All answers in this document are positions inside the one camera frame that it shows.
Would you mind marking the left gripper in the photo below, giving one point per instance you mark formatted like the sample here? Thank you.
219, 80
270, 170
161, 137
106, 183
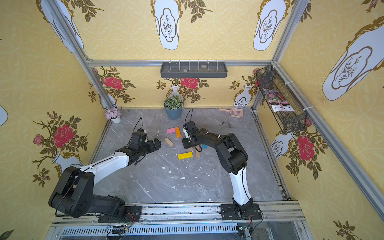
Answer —
151, 144

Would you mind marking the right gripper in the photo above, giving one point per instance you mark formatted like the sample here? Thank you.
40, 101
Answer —
188, 141

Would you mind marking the amber orange block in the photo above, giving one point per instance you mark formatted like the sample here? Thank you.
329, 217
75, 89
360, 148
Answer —
178, 132

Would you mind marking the pink block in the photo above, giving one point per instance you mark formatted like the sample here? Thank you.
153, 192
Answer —
171, 130

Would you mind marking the yellow block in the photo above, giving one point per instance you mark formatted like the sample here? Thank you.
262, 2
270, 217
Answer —
185, 156

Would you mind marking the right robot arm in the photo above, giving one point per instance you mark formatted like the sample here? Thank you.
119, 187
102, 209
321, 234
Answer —
232, 157

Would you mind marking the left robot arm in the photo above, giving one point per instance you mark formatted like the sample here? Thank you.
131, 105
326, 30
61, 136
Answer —
74, 193

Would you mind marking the green plant in blue pot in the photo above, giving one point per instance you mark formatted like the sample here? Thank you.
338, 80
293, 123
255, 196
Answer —
173, 106

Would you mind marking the pink flowers in white pot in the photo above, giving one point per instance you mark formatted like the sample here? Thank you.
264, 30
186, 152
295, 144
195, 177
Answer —
114, 115

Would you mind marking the flower seed packet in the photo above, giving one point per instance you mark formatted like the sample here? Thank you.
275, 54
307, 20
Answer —
277, 101

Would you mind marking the grey wall shelf tray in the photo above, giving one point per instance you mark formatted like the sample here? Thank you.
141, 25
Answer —
194, 69

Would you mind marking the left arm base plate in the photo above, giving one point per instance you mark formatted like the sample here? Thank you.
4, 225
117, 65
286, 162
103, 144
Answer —
129, 214

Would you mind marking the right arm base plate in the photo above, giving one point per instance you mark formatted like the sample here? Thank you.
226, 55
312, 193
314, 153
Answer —
237, 213

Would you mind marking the black wire basket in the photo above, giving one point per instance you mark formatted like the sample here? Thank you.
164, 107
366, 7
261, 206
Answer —
289, 122

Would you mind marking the aluminium rail frame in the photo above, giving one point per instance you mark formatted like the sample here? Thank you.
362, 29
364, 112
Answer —
276, 220

